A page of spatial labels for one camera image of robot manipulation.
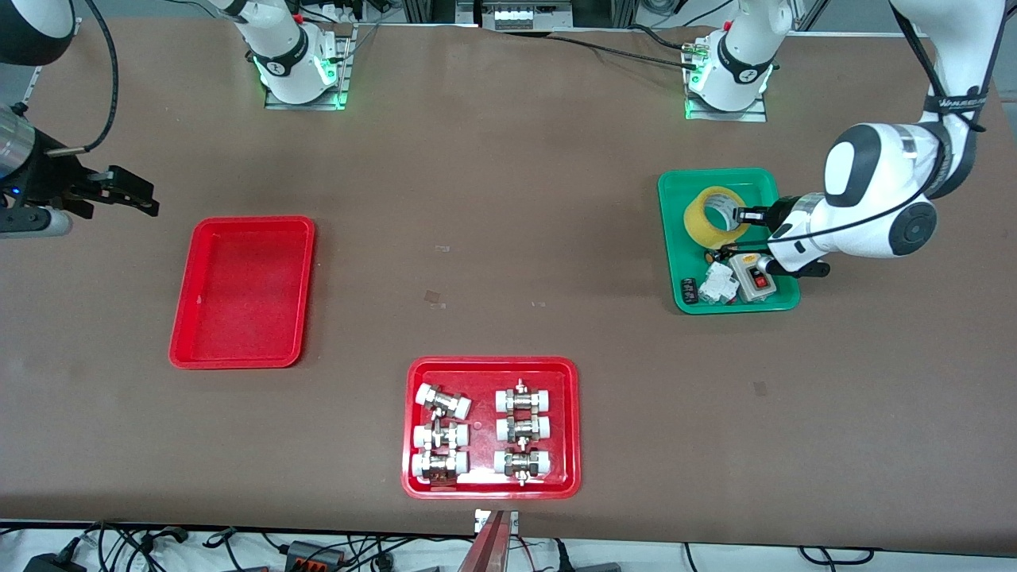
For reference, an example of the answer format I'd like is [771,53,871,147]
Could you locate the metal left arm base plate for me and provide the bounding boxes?
[685,32,768,122]

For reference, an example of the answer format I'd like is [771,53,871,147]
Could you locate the yellow packing tape roll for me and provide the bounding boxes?
[684,186,751,250]

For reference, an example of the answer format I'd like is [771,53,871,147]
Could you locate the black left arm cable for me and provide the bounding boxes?
[767,0,994,243]

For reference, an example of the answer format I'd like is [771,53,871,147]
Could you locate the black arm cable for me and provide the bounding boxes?
[48,0,120,153]
[767,0,994,243]

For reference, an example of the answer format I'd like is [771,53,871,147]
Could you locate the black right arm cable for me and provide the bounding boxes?
[48,0,120,153]

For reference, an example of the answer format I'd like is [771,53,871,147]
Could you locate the grey switch box red button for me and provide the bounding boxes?
[733,256,781,304]

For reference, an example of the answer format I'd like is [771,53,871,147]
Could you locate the white circuit breaker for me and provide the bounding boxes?
[698,262,740,307]

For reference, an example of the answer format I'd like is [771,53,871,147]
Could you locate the long black table cable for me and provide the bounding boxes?
[508,30,694,69]

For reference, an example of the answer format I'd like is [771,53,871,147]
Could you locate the green plastic tray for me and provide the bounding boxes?
[657,168,801,315]

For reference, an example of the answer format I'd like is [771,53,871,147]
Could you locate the grey power box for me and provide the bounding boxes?
[284,540,347,570]

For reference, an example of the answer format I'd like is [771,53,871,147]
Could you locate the short black table cable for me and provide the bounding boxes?
[626,22,688,52]

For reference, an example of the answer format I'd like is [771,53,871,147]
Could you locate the red tray with fittings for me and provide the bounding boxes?
[401,356,582,501]

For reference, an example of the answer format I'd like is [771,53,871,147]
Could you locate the empty red plastic tray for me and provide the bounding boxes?
[168,216,316,370]

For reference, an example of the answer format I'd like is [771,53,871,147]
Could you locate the small metal bracket plate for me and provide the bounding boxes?
[474,508,520,535]

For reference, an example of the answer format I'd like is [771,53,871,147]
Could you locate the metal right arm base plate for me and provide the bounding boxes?
[265,24,356,110]

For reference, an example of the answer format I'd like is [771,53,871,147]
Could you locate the black power adapter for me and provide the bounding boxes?
[24,551,85,572]

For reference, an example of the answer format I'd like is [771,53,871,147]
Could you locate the grey terminal device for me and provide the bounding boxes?
[481,0,574,31]

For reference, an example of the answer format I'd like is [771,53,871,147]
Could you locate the red aluminium bar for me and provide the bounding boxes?
[457,510,509,572]

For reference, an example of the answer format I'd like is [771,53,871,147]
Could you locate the white metal pipe fitting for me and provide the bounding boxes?
[493,447,553,487]
[496,415,551,444]
[416,384,472,420]
[411,450,470,484]
[412,421,470,452]
[495,380,553,414]

